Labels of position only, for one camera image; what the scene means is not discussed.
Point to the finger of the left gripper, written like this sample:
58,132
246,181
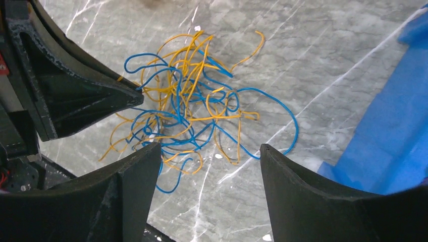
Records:
73,49

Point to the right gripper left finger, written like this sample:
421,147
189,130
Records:
108,204

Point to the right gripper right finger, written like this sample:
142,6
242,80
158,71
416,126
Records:
305,206

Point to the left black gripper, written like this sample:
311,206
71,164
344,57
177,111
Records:
46,94

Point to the blue plastic bin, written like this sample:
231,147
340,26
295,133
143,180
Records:
388,152

